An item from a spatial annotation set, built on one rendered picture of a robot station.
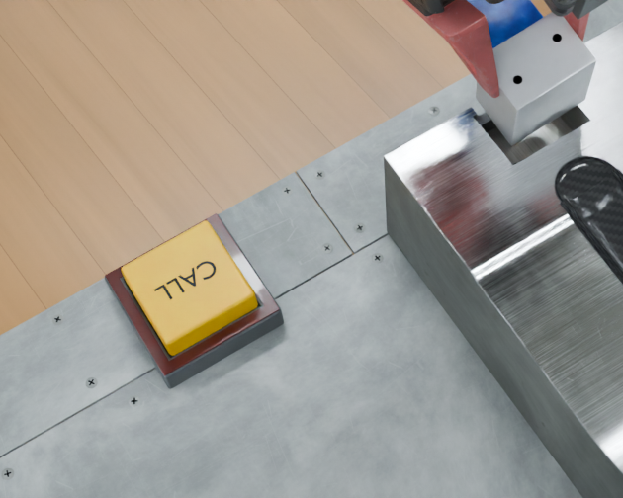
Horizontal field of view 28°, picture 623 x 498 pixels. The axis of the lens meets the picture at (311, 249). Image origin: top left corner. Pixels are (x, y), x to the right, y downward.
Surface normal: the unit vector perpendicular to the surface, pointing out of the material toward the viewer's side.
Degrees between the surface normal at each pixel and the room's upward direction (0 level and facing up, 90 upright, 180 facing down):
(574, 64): 12
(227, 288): 0
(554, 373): 3
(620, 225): 2
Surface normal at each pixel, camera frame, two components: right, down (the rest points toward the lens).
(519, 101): -0.10, -0.27
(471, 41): 0.51, 0.75
